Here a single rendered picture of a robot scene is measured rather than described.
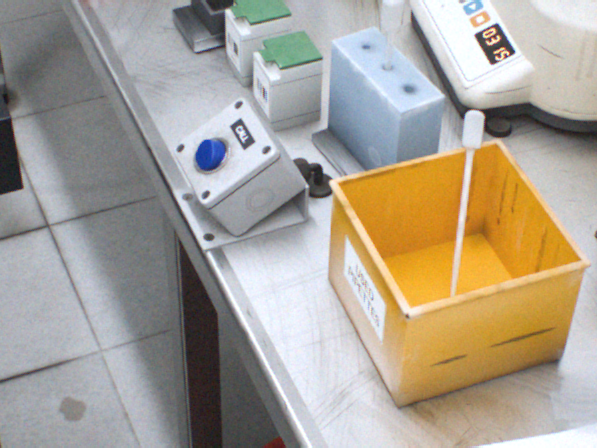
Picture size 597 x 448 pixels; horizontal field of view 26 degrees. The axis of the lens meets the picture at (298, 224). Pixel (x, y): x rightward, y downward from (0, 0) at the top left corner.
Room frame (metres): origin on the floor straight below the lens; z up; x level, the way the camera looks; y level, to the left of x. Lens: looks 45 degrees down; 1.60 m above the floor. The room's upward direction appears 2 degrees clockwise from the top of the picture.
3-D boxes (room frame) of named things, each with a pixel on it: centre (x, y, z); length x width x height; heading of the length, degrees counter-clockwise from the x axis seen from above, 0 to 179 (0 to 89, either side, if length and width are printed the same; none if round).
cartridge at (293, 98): (0.86, 0.01, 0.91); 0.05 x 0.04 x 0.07; 114
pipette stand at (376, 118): (0.80, -0.06, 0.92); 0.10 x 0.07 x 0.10; 31
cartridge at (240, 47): (0.92, 0.04, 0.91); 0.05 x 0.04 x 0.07; 114
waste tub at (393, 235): (0.63, -0.11, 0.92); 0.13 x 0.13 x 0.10; 22
